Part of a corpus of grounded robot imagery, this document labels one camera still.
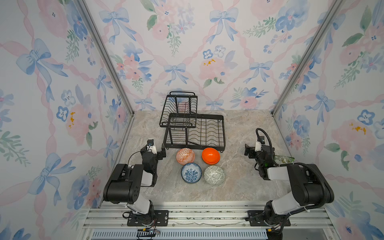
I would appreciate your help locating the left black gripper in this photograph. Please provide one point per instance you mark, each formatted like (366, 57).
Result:
(160, 153)

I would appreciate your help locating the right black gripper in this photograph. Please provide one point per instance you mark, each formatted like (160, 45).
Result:
(250, 151)

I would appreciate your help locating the red patterned bowl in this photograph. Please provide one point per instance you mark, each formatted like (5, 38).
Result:
(185, 156)

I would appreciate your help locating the orange bowl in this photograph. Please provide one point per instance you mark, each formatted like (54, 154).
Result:
(211, 156)

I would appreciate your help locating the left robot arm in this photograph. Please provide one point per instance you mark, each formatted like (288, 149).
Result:
(125, 183)

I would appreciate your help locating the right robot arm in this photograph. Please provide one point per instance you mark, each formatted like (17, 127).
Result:
(309, 188)

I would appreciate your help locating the green snack packet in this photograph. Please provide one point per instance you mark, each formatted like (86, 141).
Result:
(281, 160)

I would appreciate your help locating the blue floral bowl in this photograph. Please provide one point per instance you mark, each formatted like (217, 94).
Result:
(191, 173)

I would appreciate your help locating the green patterned bowl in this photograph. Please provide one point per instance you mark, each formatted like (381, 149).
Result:
(214, 175)

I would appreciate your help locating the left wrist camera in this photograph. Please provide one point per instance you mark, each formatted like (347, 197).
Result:
(151, 147)

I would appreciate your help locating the black wire dish rack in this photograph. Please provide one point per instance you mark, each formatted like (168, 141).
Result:
(185, 128)

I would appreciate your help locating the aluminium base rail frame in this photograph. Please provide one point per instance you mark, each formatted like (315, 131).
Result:
(186, 221)

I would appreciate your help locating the left aluminium corner post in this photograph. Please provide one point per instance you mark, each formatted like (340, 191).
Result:
(94, 32)

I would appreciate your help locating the aluminium corner post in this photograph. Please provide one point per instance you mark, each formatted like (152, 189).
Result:
(94, 32)
(330, 16)

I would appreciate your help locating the right aluminium corner post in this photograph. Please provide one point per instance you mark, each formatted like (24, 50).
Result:
(330, 16)

